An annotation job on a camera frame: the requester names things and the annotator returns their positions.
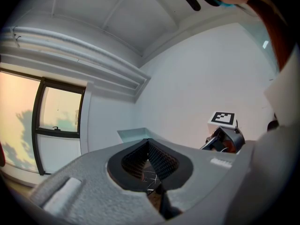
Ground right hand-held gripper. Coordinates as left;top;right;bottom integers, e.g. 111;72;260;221
199;111;246;154

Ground square grey frying pan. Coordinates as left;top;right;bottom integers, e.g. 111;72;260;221
116;127;165;147

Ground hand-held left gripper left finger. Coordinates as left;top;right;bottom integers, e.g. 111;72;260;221
30;138;165;225

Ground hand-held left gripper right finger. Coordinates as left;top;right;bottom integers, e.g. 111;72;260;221
147;138;258;213

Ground round black marble table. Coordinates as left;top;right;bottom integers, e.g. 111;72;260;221
140;160;165;193

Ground white insulated pipe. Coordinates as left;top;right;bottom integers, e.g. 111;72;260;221
13;26;152;81
15;36;145;90

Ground person's cream knitted garment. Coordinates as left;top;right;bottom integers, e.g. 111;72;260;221
263;43;300;129

